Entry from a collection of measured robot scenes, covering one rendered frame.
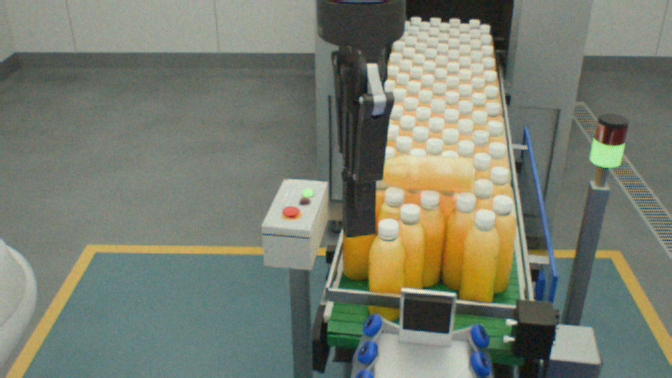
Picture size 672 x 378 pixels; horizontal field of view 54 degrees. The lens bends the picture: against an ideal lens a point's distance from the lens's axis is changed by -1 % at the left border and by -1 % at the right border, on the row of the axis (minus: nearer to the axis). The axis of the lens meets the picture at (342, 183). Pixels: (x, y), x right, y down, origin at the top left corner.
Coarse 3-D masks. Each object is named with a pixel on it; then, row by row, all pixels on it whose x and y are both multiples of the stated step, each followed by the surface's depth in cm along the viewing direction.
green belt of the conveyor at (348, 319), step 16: (512, 272) 154; (352, 288) 149; (432, 288) 149; (448, 288) 149; (512, 288) 149; (336, 304) 144; (352, 304) 144; (512, 304) 144; (336, 320) 139; (352, 320) 139; (464, 320) 139; (480, 320) 139; (496, 320) 139; (336, 336) 138; (352, 336) 138; (496, 336) 135; (496, 352) 134
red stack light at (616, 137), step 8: (600, 128) 141; (608, 128) 139; (616, 128) 139; (624, 128) 139; (600, 136) 141; (608, 136) 140; (616, 136) 139; (624, 136) 140; (608, 144) 141; (616, 144) 140
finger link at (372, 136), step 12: (372, 96) 54; (360, 108) 56; (372, 108) 54; (360, 120) 56; (372, 120) 56; (384, 120) 56; (360, 132) 56; (372, 132) 57; (384, 132) 57; (360, 144) 57; (372, 144) 57; (384, 144) 58; (360, 156) 58; (372, 156) 58; (384, 156) 59; (360, 168) 59; (372, 168) 59; (360, 180) 60
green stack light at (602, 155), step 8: (600, 144) 142; (624, 144) 142; (592, 152) 145; (600, 152) 142; (608, 152) 141; (616, 152) 141; (592, 160) 145; (600, 160) 143; (608, 160) 142; (616, 160) 142
